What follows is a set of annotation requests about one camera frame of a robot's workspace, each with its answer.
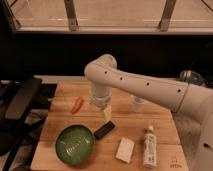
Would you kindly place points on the black rectangular block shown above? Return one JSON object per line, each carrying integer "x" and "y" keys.
{"x": 103, "y": 130}

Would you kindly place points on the white tube bottle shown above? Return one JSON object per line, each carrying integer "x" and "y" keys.
{"x": 150, "y": 148}

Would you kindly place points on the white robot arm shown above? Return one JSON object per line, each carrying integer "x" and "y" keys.
{"x": 180, "y": 97}

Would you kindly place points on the orange carrot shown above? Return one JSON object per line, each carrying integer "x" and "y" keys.
{"x": 78, "y": 103}

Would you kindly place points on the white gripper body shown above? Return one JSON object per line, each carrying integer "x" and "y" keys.
{"x": 100, "y": 95}

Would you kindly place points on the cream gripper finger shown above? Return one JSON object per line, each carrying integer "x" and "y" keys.
{"x": 107, "y": 113}

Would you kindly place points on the clear plastic cup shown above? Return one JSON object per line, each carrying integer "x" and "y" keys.
{"x": 137, "y": 103}

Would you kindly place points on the green ceramic bowl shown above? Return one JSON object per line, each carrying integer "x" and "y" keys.
{"x": 74, "y": 144}

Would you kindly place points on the black office chair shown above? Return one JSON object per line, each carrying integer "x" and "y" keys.
{"x": 13, "y": 128}

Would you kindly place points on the metal bowl in background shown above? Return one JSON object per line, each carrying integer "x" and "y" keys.
{"x": 192, "y": 77}

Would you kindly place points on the white sponge block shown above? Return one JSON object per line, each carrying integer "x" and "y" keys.
{"x": 125, "y": 150}

